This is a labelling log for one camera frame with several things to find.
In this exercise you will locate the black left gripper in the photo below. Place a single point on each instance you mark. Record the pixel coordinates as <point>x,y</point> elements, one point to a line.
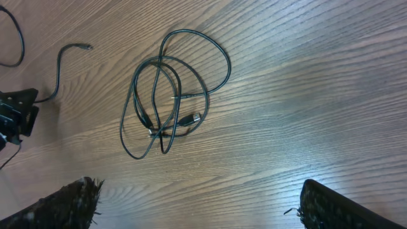
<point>18,114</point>

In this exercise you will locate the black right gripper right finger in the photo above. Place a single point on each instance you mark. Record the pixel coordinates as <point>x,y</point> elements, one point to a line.
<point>323,208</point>

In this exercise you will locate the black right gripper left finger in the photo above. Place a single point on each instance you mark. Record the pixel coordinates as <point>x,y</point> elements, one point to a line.
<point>72,206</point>

